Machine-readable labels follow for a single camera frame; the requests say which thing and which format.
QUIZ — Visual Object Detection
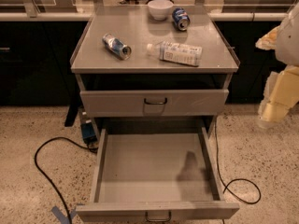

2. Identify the silver blue energy drink can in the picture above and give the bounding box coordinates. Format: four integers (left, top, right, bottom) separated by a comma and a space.
102, 34, 132, 60

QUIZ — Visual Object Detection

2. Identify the grey drawer cabinet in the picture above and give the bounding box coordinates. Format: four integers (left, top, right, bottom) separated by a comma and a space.
71, 6, 238, 132

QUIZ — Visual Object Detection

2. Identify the black cable on left floor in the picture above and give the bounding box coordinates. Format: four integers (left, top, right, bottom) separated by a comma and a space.
33, 136, 99, 224

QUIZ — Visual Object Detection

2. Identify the clear blue labelled plastic bottle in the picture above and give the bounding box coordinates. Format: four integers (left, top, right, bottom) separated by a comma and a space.
147, 41, 203, 67

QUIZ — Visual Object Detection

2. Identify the white bowl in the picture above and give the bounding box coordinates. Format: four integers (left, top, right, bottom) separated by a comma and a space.
148, 0, 173, 21

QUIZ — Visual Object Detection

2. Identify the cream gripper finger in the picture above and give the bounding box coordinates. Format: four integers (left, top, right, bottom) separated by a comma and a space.
255, 26, 278, 50
257, 100, 289, 129

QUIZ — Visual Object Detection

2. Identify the blue power adapter box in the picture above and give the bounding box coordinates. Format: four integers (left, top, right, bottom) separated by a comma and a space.
80, 120, 97, 145

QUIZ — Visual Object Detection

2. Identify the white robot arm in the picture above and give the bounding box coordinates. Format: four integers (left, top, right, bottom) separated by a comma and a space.
255, 3, 299, 129

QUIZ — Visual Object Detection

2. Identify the closed grey top drawer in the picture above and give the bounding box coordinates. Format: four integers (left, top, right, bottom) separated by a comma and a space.
80, 90, 229, 117

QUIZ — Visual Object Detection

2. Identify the blue tape on floor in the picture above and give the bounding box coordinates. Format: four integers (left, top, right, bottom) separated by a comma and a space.
51, 206, 77, 224

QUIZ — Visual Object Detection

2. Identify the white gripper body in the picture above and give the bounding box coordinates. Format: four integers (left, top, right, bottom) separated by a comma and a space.
264, 65, 299, 109

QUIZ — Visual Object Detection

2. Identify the blue soda can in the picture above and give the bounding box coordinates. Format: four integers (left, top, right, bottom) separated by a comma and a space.
172, 7, 190, 31

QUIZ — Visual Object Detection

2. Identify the open grey middle drawer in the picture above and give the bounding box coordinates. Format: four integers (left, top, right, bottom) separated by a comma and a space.
77, 128, 239, 223

